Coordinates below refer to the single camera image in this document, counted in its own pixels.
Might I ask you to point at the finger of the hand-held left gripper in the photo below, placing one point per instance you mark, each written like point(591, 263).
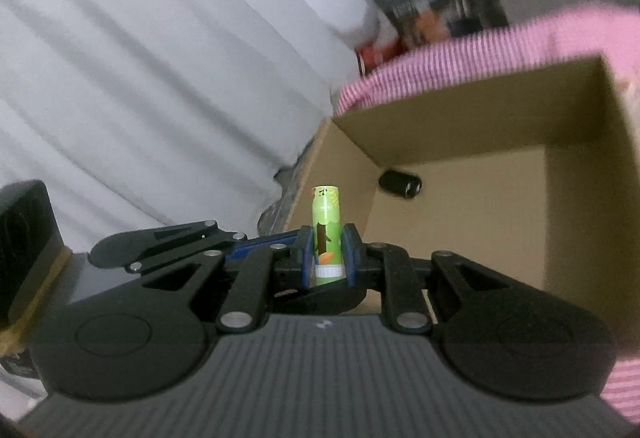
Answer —
point(325, 301)
point(255, 242)

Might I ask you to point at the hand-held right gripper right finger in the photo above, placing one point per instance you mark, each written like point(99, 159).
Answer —
point(348, 258)

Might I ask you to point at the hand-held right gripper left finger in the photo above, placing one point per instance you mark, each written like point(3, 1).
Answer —
point(304, 258)

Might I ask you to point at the green lip balm tube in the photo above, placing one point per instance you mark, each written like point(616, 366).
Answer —
point(326, 228)

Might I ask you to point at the brown cardboard box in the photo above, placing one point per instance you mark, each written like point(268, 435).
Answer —
point(480, 218)

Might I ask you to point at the black cylindrical object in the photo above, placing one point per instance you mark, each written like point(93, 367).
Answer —
point(400, 184)

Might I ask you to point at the red box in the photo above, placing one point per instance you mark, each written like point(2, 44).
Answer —
point(377, 57)

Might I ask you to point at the white fabric sheet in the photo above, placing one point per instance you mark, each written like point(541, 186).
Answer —
point(150, 67)

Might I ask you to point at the pink checkered cloth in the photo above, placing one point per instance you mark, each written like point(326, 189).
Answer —
point(450, 62)

